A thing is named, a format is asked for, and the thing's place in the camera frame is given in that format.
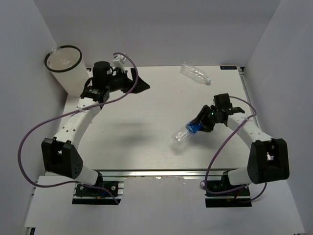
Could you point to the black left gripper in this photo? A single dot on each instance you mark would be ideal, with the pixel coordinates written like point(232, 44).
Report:
point(141, 85)

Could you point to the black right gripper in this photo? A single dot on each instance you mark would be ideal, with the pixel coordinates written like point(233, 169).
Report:
point(201, 117)

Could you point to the blue label Pocari Sweat bottle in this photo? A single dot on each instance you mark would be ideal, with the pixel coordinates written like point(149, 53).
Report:
point(186, 132)

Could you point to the clear bottle with blue-white cap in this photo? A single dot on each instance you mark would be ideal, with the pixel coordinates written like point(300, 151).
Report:
point(62, 58)

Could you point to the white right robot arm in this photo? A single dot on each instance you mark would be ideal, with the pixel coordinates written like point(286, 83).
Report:
point(268, 158)

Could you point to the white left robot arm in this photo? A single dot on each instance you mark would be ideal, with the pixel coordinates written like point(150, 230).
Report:
point(60, 153)

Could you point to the white bin with black rim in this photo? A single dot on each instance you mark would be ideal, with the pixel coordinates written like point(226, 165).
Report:
point(74, 78)

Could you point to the clear bottle at table back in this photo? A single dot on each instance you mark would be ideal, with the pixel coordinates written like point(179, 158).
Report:
point(194, 73)

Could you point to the blue sticker on table corner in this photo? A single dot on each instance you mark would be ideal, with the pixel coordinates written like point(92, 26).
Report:
point(228, 67)

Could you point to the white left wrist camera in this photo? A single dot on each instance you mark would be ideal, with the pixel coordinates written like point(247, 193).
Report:
point(119, 61)

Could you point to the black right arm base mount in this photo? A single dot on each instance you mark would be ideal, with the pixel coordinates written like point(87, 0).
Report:
point(221, 194)

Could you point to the aluminium table front rail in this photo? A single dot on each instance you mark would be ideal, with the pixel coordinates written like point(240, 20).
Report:
point(152, 173)

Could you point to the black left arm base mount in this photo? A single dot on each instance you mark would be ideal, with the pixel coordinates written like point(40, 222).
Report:
point(110, 193)

